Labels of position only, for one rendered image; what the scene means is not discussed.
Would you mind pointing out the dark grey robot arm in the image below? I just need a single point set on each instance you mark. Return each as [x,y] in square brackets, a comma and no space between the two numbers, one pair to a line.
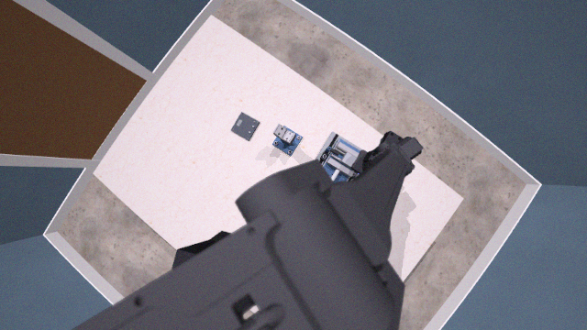
[297,261]

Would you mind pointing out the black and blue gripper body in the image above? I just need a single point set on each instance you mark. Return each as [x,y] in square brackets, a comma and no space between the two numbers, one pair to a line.
[359,165]

